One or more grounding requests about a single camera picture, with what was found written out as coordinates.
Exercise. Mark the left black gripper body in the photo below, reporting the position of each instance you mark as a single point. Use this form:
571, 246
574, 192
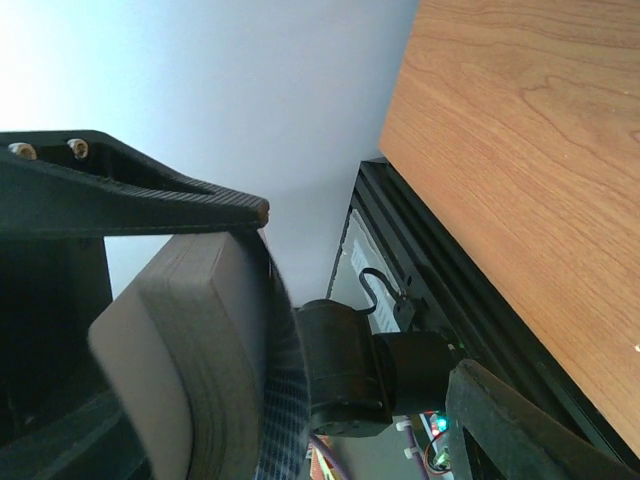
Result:
59, 416

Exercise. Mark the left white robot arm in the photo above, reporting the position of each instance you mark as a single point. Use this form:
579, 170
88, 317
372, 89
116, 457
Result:
358, 380

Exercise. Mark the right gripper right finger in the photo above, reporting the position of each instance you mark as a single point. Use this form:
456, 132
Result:
495, 429

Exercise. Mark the light blue cable duct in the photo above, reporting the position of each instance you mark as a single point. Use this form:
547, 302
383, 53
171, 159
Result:
360, 251

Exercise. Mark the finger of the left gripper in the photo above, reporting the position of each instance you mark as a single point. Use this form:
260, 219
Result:
88, 184

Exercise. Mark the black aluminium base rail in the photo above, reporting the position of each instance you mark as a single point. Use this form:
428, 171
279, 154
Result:
449, 295

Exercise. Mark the green circuit board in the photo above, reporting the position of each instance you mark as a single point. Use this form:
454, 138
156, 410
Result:
435, 422

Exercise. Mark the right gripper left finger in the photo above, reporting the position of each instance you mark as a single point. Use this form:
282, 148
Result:
278, 449

